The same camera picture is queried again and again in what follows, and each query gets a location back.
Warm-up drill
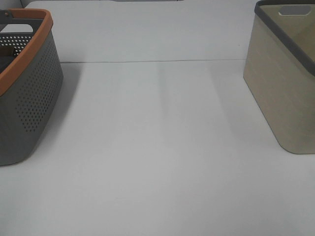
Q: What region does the beige basket grey rim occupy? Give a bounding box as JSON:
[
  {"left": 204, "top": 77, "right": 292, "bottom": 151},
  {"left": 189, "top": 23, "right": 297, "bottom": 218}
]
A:
[{"left": 243, "top": 0, "right": 315, "bottom": 154}]

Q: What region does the grey perforated basket orange rim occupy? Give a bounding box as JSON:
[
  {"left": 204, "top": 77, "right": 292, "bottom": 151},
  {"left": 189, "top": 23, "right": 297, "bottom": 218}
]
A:
[{"left": 0, "top": 8, "right": 63, "bottom": 166}]

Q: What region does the brown cloth in basket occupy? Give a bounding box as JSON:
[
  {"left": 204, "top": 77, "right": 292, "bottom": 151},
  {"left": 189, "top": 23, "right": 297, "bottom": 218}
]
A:
[{"left": 0, "top": 46, "right": 15, "bottom": 59}]

